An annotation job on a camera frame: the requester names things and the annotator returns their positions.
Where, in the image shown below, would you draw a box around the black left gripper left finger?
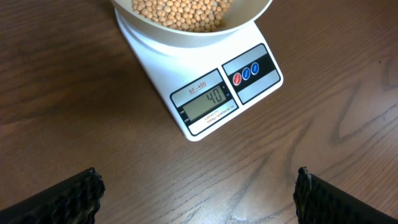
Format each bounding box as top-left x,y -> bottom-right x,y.
1,167 -> 105,224

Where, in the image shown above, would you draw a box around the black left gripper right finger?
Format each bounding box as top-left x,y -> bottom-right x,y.
293,167 -> 397,224

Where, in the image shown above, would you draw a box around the white digital kitchen scale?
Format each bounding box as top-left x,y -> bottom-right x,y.
116,12 -> 284,141

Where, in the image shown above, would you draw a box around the cream plastic bowl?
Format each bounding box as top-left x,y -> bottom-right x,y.
111,0 -> 272,48

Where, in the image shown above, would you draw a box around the soybeans in bowl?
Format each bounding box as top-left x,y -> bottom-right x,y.
131,0 -> 234,32

